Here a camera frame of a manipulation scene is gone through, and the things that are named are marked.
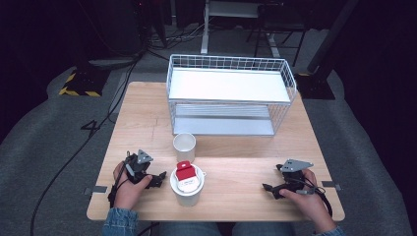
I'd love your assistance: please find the grey tape strip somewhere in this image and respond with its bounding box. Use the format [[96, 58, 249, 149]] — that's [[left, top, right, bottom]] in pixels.
[[84, 185, 109, 197], [321, 180, 342, 192]]

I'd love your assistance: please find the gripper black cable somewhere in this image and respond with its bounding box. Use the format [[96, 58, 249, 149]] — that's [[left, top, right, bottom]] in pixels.
[[107, 150, 132, 208], [294, 176, 333, 218]]

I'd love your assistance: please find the long black floor cable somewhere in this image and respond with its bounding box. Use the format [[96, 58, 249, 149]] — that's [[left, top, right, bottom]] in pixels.
[[30, 55, 143, 236]]

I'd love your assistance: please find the white wire rack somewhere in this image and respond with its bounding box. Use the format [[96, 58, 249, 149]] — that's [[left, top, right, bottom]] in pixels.
[[165, 53, 298, 138]]

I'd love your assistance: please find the white cup with red lid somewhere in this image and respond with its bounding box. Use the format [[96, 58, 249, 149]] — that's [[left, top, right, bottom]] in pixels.
[[169, 160, 208, 207]]

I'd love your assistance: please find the person's left hand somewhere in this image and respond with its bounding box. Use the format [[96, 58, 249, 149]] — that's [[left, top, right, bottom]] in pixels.
[[112, 161, 153, 210]]

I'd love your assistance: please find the black yellow striped base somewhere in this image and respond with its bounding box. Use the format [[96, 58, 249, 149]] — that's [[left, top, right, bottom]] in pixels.
[[58, 67, 111, 98]]

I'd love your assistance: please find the white desk frame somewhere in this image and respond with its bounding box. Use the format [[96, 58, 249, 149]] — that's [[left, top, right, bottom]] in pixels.
[[200, 0, 281, 59]]

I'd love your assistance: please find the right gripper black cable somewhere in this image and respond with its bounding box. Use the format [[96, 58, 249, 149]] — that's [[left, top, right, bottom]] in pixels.
[[294, 176, 333, 218]]

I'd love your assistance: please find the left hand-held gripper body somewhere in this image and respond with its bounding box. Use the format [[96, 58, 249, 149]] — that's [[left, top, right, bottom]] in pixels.
[[123, 148, 154, 184]]

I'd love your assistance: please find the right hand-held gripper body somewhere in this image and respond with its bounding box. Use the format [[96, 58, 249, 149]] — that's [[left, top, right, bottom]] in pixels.
[[276, 158, 314, 192]]

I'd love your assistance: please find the person's right hand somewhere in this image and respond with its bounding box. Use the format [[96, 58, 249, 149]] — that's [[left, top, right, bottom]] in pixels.
[[278, 168, 337, 232]]

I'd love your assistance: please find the black chair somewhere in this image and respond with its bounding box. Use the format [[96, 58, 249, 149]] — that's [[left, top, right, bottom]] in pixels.
[[245, 3, 311, 68]]

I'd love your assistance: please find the black pole with base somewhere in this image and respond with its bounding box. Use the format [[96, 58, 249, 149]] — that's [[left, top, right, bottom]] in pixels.
[[294, 0, 360, 101]]

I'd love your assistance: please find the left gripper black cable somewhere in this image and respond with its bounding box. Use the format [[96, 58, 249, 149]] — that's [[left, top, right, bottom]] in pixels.
[[107, 150, 132, 208]]

